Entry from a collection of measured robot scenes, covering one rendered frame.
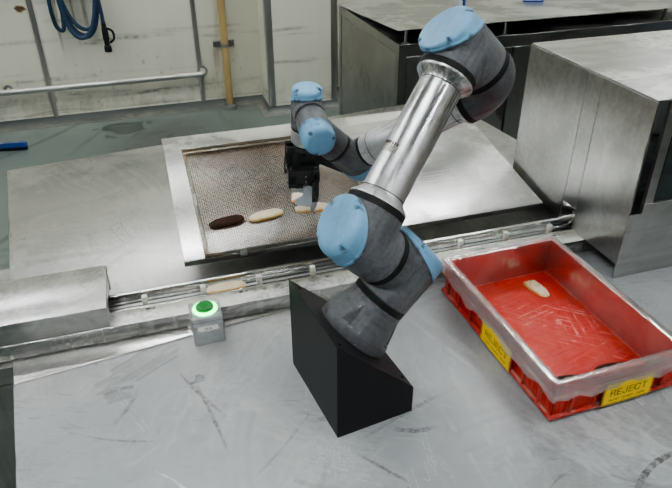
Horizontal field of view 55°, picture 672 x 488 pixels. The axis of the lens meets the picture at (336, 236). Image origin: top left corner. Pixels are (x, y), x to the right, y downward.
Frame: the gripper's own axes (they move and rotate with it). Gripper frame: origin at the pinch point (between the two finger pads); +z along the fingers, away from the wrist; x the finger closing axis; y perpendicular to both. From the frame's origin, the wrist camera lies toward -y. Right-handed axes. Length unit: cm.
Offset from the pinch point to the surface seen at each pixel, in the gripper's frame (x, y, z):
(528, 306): 41, -46, 6
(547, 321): 47, -47, 5
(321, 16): -321, -74, 84
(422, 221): 4.7, -30.8, 6.9
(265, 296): 26.2, 16.8, 5.8
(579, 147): 7, -71, -15
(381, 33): -177, -74, 34
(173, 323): 29.1, 38.9, 7.6
